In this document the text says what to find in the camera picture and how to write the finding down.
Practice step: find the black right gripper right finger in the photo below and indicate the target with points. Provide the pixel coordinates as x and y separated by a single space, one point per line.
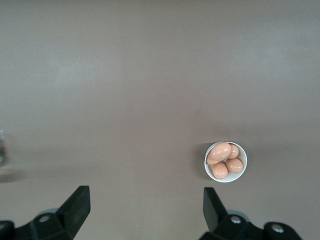
212 212

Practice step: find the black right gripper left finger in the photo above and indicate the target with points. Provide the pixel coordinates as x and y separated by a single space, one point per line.
75 210

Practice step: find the brown egg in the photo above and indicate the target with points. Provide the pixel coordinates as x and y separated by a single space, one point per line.
220 151
212 161
220 170
235 151
234 165

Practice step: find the clear plastic egg carton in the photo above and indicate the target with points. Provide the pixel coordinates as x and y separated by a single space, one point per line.
1 136

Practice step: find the white round bowl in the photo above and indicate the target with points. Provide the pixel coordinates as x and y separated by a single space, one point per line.
241 175

